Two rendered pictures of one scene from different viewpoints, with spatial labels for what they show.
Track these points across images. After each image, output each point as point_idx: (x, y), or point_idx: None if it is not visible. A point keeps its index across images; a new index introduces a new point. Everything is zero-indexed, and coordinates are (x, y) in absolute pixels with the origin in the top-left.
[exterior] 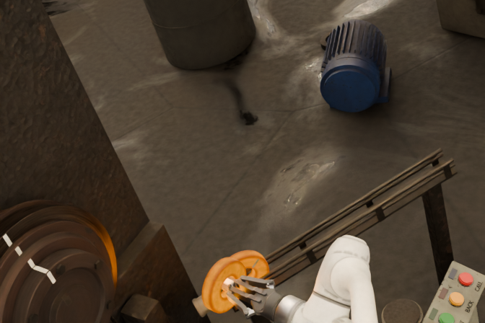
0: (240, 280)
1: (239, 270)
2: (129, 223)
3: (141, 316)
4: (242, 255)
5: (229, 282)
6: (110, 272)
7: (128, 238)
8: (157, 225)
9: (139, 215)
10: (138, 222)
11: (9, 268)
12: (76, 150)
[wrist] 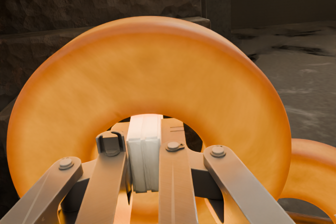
0: (198, 164)
1: (252, 143)
2: None
3: (6, 109)
4: (326, 155)
5: (142, 133)
6: None
7: (140, 8)
8: (200, 18)
9: None
10: None
11: None
12: None
